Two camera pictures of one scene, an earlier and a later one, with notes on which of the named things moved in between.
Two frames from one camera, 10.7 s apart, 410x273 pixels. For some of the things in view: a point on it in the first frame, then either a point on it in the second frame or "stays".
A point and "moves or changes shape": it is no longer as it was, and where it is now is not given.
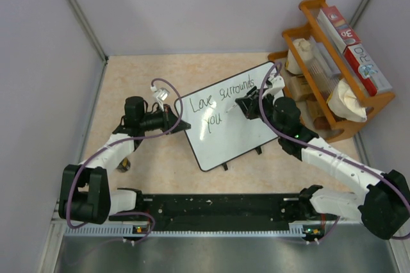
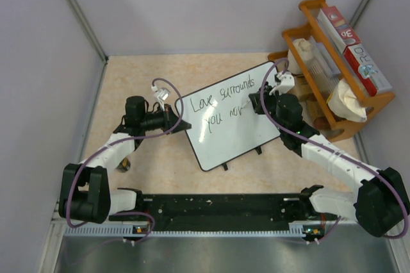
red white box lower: (373, 81) stays
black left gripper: (169, 118) stays
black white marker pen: (231, 107) moves or changes shape
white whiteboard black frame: (220, 131) stays
